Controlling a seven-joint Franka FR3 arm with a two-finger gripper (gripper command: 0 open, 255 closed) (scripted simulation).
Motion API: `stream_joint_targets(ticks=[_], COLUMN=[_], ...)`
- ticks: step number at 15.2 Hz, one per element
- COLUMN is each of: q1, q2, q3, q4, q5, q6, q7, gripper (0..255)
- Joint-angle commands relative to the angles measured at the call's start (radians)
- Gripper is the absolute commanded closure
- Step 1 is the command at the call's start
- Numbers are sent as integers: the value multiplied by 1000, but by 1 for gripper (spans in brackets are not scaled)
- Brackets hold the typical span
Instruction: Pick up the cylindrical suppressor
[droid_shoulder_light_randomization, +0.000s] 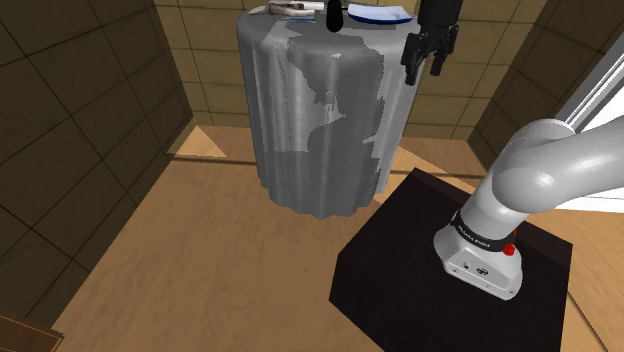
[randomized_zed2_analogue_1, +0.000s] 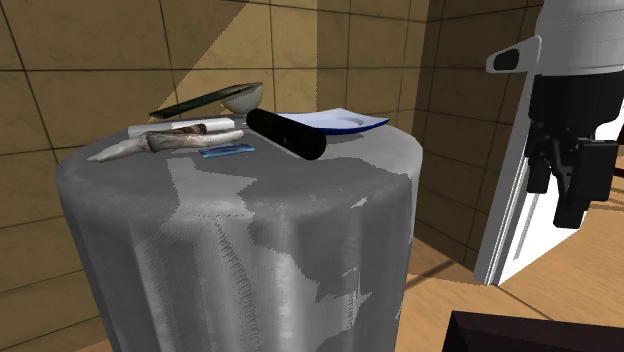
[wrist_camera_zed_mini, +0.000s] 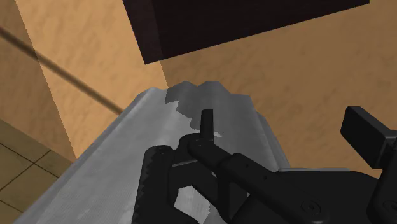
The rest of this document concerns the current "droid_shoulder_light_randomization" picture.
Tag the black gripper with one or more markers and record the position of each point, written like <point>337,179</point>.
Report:
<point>438,14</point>

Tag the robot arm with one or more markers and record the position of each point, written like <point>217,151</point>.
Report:
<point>531,180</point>

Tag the blue plate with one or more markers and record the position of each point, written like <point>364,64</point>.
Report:
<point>378,13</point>

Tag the black bottle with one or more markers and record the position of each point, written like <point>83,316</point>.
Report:
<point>334,17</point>

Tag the blue pen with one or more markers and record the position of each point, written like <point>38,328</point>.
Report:
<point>303,20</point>

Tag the round table with grey cloth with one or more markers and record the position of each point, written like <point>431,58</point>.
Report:
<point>302,126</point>

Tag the grey brown flat object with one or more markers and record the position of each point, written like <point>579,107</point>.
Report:
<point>287,8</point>

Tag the dark robot stand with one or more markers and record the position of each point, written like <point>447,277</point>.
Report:
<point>390,273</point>

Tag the brown wooden furniture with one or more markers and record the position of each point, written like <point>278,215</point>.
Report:
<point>22,336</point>

